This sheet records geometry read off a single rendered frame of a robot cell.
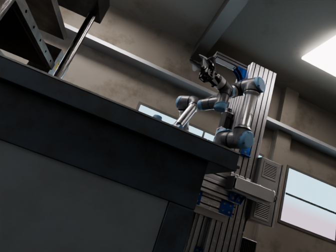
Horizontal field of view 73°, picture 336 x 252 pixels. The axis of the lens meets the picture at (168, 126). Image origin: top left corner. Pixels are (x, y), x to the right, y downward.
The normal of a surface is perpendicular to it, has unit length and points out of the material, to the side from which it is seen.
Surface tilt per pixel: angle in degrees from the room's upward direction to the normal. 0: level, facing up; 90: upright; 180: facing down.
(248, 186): 90
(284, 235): 90
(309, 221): 90
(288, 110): 90
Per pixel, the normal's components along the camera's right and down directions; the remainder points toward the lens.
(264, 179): 0.26, -0.23
